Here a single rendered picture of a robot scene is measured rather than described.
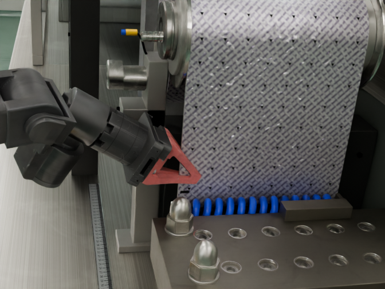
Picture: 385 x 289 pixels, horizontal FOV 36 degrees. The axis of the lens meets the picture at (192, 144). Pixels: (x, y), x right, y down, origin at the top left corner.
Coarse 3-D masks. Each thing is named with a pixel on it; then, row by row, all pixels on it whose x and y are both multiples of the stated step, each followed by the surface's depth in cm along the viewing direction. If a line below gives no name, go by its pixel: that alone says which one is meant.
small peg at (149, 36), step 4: (144, 32) 74; (148, 32) 74; (152, 32) 74; (156, 32) 74; (160, 32) 74; (140, 36) 75; (144, 36) 74; (148, 36) 74; (152, 36) 74; (156, 36) 74; (160, 36) 74; (144, 40) 74; (148, 40) 74; (152, 40) 74; (156, 40) 74; (160, 40) 74
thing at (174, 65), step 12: (168, 0) 79; (180, 0) 72; (180, 12) 71; (372, 12) 77; (180, 24) 71; (372, 24) 77; (180, 36) 72; (372, 36) 77; (180, 48) 72; (372, 48) 77; (168, 60) 80; (180, 60) 73
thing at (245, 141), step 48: (192, 96) 74; (240, 96) 76; (288, 96) 77; (336, 96) 79; (192, 144) 77; (240, 144) 79; (288, 144) 80; (336, 144) 82; (192, 192) 80; (240, 192) 82; (288, 192) 84; (336, 192) 85
